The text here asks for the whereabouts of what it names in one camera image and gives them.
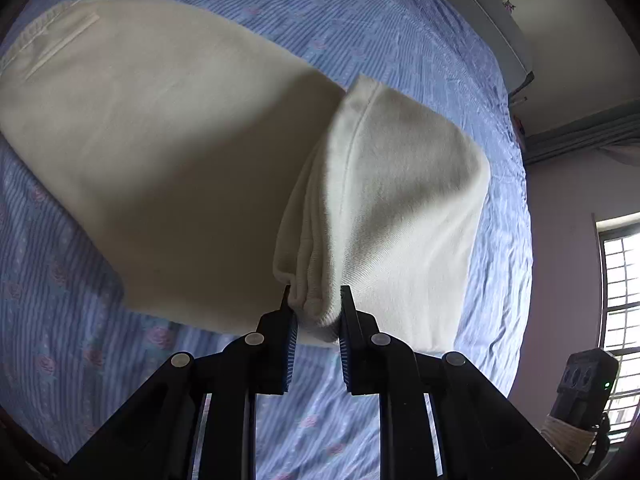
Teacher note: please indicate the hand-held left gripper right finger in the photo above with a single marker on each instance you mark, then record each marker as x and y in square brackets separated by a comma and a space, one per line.
[352, 355]

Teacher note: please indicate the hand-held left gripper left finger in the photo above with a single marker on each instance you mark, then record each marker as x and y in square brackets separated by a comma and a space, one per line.
[280, 355]

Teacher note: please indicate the beige pants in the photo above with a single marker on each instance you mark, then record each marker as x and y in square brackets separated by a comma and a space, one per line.
[175, 160]

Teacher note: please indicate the barred window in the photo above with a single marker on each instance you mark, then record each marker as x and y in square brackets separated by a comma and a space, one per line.
[620, 280]

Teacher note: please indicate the grey-green curtain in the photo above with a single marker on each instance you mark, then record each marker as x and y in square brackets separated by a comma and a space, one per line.
[590, 135]

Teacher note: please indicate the blue striped bed cover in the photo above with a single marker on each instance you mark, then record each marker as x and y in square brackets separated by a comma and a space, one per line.
[400, 25]

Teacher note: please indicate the grey padded headboard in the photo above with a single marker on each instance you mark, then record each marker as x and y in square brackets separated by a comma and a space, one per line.
[490, 15]

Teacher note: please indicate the small purple toy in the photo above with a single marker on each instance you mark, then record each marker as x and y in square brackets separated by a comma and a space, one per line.
[510, 4]

